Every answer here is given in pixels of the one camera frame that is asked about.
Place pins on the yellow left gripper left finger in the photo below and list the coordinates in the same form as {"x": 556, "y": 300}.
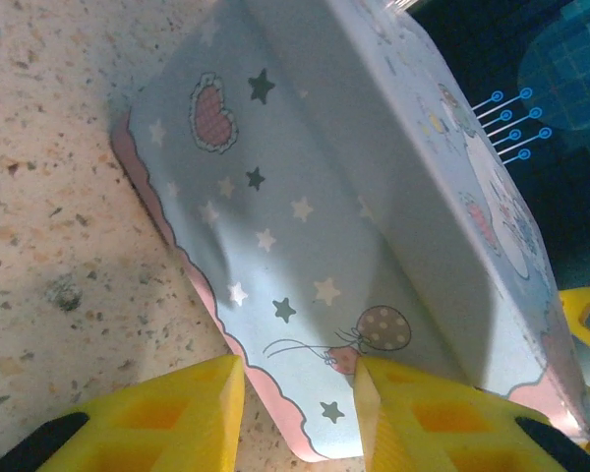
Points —
{"x": 152, "y": 428}

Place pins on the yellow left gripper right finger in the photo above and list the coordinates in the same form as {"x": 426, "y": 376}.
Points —
{"x": 447, "y": 432}

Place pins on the pastel cartoon tin box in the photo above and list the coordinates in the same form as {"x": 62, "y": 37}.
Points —
{"x": 300, "y": 196}

